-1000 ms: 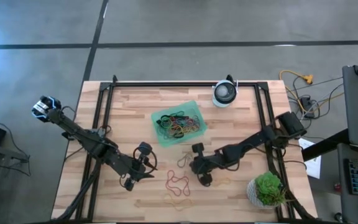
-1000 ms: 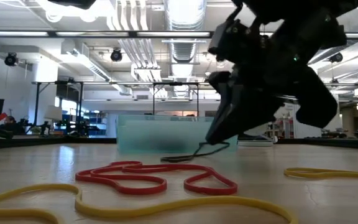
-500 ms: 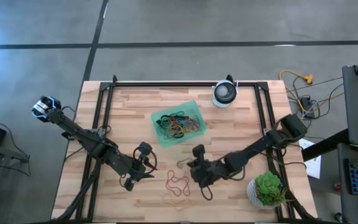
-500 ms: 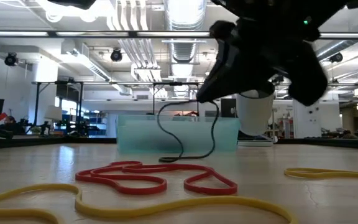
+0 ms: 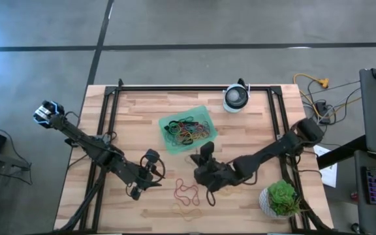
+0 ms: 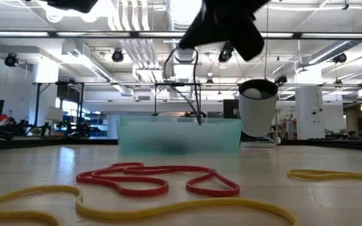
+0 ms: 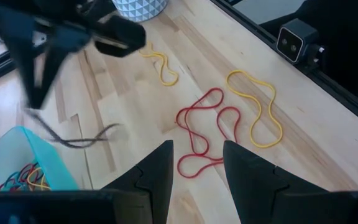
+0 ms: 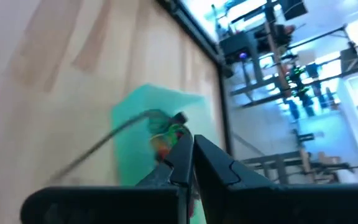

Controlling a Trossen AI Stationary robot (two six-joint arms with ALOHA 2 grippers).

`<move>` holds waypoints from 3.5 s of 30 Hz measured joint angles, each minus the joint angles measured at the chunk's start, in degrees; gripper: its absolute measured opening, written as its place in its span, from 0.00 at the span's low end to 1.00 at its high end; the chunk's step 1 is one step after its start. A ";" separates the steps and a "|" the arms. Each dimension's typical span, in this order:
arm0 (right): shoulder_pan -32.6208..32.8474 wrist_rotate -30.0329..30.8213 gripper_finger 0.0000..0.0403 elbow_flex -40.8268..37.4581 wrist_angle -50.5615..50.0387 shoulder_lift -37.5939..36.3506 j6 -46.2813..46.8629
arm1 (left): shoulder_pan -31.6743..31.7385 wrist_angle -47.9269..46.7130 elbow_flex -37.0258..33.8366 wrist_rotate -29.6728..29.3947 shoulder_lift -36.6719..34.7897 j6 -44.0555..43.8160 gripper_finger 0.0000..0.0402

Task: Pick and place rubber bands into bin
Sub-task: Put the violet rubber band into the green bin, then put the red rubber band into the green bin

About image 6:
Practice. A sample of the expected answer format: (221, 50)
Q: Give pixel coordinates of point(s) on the silver ventilation duct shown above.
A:
(185, 72)

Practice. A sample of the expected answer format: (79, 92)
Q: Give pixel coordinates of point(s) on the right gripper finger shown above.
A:
(206, 31)
(247, 37)

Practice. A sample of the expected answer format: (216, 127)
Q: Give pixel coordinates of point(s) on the dark grey rubber band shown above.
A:
(195, 69)

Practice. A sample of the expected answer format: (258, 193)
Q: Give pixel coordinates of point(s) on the black hanging spotlight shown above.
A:
(11, 60)
(339, 58)
(117, 56)
(225, 56)

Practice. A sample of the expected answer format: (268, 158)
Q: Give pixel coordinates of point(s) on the white dome security camera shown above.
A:
(258, 116)

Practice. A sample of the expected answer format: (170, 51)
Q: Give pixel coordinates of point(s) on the black background rig frame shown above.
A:
(58, 83)
(178, 84)

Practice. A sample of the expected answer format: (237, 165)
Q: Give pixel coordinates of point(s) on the long yellow rubber band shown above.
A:
(247, 202)

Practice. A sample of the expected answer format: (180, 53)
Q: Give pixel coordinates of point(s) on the red rubber band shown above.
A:
(83, 179)
(212, 192)

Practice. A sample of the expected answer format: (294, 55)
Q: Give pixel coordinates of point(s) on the white pillar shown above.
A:
(310, 110)

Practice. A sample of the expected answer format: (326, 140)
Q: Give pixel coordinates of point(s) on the person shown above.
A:
(354, 135)
(10, 124)

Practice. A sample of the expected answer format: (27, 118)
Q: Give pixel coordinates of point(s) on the translucent green plastic bin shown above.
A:
(156, 135)

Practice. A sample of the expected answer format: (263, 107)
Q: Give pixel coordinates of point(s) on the black overhead crossbar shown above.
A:
(134, 34)

